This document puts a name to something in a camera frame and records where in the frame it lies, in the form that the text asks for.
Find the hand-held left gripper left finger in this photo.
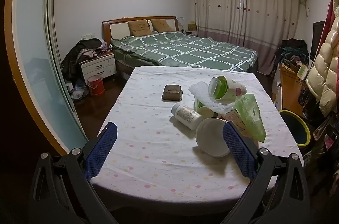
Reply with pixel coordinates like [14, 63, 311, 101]
[28, 122, 119, 224]

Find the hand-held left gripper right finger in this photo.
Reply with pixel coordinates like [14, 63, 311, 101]
[222, 122, 311, 224]

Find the large white paper cup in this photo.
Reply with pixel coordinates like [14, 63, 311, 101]
[195, 117, 231, 158]

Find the green plastic bag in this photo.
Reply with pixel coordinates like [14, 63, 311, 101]
[234, 94, 267, 142]

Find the white green packet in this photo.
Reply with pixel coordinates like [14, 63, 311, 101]
[194, 98, 216, 118]

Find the yellow-rimmed trash bin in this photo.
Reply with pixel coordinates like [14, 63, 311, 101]
[278, 110, 311, 147]

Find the green-lined paper cup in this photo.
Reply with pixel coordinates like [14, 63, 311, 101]
[208, 76, 247, 102]

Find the white pill bottle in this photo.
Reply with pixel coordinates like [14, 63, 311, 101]
[171, 103, 203, 130]

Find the white foam sheet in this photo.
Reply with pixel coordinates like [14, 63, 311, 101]
[189, 82, 236, 117]

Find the brown lidded box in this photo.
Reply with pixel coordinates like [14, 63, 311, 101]
[161, 84, 184, 102]

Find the polka-dot white tablecloth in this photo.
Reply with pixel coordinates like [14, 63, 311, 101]
[90, 65, 305, 210]

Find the crumpled plastic bag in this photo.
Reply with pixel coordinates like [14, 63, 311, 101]
[69, 82, 89, 102]

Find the red bucket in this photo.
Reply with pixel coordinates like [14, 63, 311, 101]
[87, 75, 105, 95]

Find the white wooden nightstand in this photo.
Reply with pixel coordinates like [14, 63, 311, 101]
[79, 51, 117, 84]

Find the pink printed bag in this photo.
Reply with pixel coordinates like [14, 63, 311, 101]
[322, 123, 339, 153]

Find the dark clothes pile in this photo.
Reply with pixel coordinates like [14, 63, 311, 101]
[61, 38, 102, 81]

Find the green booklet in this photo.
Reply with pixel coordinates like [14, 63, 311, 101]
[297, 62, 309, 81]

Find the heap of mixed clothes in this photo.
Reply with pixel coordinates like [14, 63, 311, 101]
[274, 39, 310, 65]

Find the bed with green plaid duvet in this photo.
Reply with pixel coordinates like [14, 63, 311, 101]
[102, 16, 258, 73]

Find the frosted glass wardrobe door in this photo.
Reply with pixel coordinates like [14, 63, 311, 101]
[5, 0, 89, 156]

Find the cream puffer jacket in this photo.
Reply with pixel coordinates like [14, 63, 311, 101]
[306, 29, 339, 117]

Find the tan pillow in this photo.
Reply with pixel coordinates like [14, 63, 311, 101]
[128, 19, 153, 37]
[150, 19, 175, 32]

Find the pink and cream curtain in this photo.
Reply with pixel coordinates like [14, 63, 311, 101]
[193, 0, 301, 75]

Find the black television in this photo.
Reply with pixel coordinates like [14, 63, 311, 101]
[310, 20, 326, 60]

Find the red puffer jacket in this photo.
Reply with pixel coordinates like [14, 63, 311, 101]
[322, 0, 339, 39]

